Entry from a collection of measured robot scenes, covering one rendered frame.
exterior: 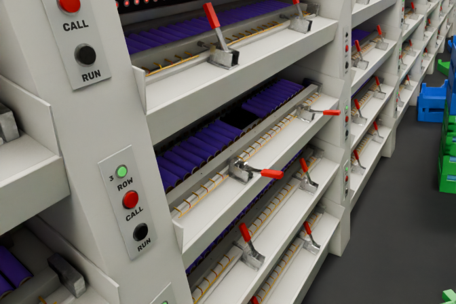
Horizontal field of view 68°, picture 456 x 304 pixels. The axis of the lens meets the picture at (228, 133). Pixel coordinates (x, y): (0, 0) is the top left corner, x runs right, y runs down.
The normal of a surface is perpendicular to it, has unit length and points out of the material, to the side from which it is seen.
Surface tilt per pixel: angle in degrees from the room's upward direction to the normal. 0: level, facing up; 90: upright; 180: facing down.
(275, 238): 17
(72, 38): 90
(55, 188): 107
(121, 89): 90
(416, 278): 0
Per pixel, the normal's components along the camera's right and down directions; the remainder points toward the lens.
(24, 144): 0.10, -0.83
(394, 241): -0.14, -0.90
